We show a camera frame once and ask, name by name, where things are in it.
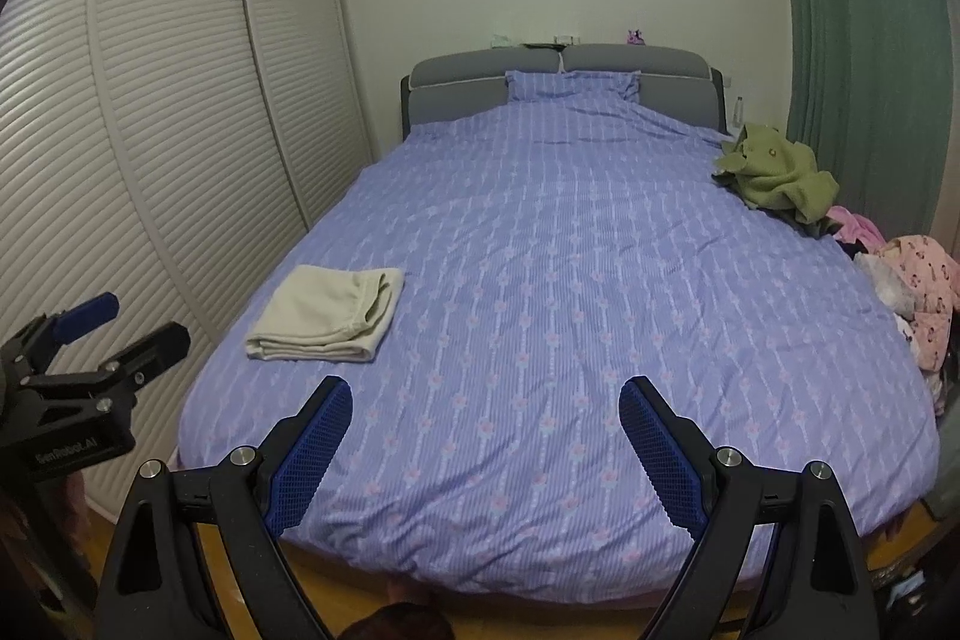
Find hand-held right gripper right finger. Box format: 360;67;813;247
619;375;880;640

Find purple floral striped pillow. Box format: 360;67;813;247
504;68;644;106

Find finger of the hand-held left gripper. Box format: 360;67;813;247
19;323;191;402
4;293;121;378

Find purple floral striped blanket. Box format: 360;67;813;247
178;101;943;600

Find white louvred wardrobe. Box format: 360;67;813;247
0;0;376;530

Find green curtain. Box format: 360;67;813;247
761;0;960;240

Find pink printed garment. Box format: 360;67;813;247
855;233;960;372

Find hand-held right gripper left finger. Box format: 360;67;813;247
94;375;354;640

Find plain pink garment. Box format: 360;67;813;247
825;205;887;253

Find grey padded headboard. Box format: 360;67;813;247
400;44;727;144

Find olive green garment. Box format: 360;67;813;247
712;122;840;227

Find cream pants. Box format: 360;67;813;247
245;265;407;364

